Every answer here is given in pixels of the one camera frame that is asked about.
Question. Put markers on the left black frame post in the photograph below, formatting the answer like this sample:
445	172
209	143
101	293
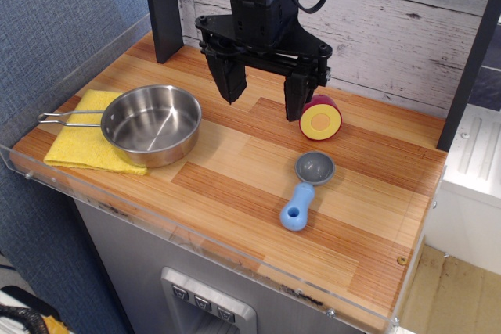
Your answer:
166	28

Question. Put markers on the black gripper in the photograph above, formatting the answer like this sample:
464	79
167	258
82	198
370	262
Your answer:
267	35

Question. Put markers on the red yellow toy fruit half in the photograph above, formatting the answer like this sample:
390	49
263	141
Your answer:
321	118

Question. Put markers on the black yellow object on floor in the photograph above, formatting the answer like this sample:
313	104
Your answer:
22	312

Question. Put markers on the steel pan with wire handle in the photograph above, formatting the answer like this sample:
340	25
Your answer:
150	126

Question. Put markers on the grey toy fridge cabinet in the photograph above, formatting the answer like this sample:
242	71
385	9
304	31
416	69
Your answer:
134	259

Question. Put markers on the right black frame post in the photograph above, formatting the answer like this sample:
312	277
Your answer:
475	59

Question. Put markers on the white ribbed plastic box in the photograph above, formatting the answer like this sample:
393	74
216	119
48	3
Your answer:
464	219

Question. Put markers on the clear acrylic guard rail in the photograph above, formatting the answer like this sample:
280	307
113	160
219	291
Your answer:
334	306

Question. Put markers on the black frame post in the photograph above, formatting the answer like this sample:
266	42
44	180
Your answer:
166	28
475	59

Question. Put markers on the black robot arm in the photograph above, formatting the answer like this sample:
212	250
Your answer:
266	35

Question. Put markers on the grey blue toy spoon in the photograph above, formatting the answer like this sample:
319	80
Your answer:
313	169

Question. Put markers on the silver dispenser button panel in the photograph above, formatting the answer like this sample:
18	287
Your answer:
199	308

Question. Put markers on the yellow folded cloth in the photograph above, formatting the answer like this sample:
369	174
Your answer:
86	147

